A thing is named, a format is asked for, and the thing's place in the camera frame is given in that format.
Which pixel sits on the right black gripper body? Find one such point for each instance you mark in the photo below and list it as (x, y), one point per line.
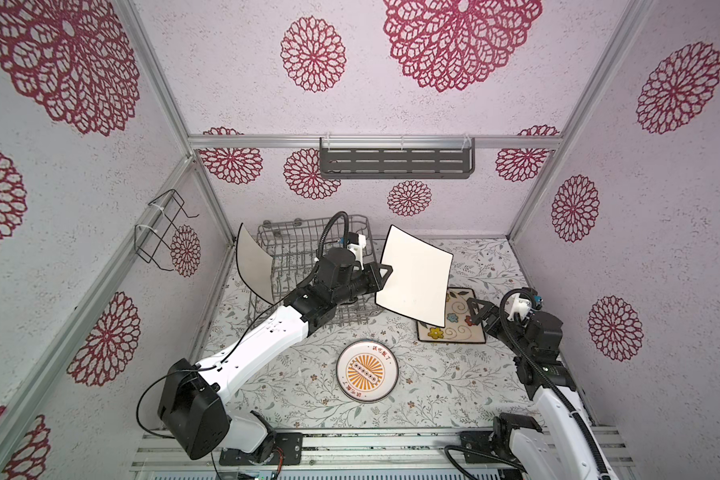
(510, 333)

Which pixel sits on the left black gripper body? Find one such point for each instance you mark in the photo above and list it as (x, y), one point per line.
(361, 283)

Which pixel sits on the floral patterned square plate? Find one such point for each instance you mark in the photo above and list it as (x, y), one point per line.
(459, 327)

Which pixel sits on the white square plate black rim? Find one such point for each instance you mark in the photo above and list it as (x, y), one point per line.
(254, 266)

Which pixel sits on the round plate orange pattern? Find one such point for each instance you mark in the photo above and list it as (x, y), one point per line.
(367, 371)

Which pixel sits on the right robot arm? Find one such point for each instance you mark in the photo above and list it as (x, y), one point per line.
(563, 445)

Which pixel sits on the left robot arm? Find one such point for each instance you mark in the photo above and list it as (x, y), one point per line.
(192, 404)

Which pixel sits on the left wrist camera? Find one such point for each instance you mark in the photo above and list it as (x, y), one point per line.
(356, 243)

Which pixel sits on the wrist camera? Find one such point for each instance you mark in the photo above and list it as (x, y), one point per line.
(522, 305)
(356, 243)

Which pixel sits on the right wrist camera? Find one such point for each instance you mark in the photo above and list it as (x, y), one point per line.
(522, 305)

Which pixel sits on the grey wire dish rack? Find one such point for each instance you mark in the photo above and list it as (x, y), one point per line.
(292, 244)

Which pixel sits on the grey slotted wall shelf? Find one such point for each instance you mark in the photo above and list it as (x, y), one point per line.
(400, 163)

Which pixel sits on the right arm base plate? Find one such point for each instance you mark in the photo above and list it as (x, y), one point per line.
(486, 441)

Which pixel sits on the aluminium mounting rail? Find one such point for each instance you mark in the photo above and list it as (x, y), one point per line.
(328, 453)

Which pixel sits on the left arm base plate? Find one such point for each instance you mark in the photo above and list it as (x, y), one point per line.
(284, 448)

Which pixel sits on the black wire wall holder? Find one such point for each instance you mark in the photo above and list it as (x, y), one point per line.
(168, 242)

